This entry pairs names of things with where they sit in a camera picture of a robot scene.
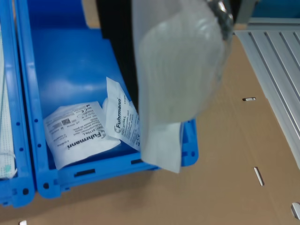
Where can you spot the white Fuhrmann gauze packet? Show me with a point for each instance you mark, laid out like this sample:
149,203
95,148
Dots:
75,136
119,112
178,70

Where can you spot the blue bin with gauze packets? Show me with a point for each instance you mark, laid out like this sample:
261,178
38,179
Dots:
70,70

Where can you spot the stack of pale face masks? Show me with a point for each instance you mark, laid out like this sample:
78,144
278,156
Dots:
5,117

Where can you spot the brown cardboard sheet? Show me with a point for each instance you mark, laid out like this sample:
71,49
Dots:
222,187

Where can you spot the blue bin with masks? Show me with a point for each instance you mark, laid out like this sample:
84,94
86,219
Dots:
14,192

